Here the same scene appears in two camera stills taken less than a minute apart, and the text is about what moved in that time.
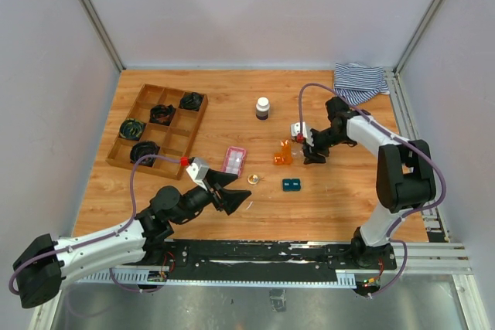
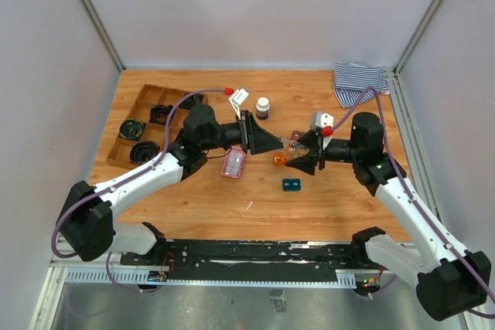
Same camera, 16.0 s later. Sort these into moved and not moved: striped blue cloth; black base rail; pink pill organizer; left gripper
Moved: left gripper
Not moved: striped blue cloth; black base rail; pink pill organizer
